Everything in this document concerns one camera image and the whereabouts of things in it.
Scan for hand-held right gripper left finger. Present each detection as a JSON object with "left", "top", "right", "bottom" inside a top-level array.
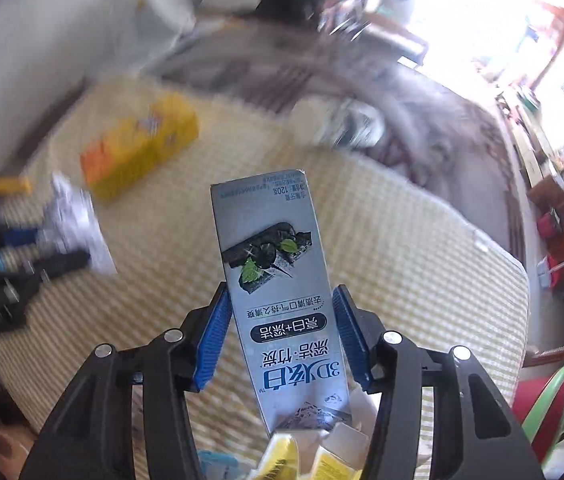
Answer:
[{"left": 19, "top": 282, "right": 233, "bottom": 480}]

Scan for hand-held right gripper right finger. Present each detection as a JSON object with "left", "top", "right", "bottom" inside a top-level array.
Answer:
[{"left": 332, "top": 285, "right": 545, "bottom": 480}]

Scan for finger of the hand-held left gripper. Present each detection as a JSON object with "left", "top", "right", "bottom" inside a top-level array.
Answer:
[
  {"left": 0, "top": 250, "right": 92, "bottom": 286},
  {"left": 0, "top": 227, "right": 45, "bottom": 256}
]

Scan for silver foil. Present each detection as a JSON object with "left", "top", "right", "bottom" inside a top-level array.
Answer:
[{"left": 37, "top": 170, "right": 119, "bottom": 276}]

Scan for grey toothpaste box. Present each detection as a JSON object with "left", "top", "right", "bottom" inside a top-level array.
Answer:
[{"left": 210, "top": 169, "right": 354, "bottom": 436}]

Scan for yellow white boxes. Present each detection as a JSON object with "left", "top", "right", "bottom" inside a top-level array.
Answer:
[{"left": 257, "top": 432, "right": 363, "bottom": 480}]

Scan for yellow drink carton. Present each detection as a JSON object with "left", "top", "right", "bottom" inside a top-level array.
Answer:
[{"left": 79, "top": 92, "right": 200, "bottom": 203}]

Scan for red bin with green rim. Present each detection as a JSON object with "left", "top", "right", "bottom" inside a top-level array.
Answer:
[{"left": 509, "top": 362, "right": 564, "bottom": 468}]

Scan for small white plastic bottle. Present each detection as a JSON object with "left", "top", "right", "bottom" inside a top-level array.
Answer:
[{"left": 314, "top": 100, "right": 388, "bottom": 148}]

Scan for red trash can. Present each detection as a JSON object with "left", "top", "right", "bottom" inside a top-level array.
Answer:
[{"left": 536, "top": 212, "right": 563, "bottom": 241}]

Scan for yellow plastic clip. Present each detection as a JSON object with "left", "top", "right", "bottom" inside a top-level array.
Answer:
[{"left": 0, "top": 176, "right": 33, "bottom": 196}]

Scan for striped beige table mat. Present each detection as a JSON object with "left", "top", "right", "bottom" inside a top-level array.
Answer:
[{"left": 0, "top": 75, "right": 530, "bottom": 480}]

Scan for grey patterned table cover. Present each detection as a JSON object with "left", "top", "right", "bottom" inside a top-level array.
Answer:
[{"left": 147, "top": 15, "right": 518, "bottom": 261}]

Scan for wooden television cabinet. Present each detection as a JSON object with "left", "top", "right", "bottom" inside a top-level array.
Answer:
[{"left": 497, "top": 90, "right": 564, "bottom": 201}]

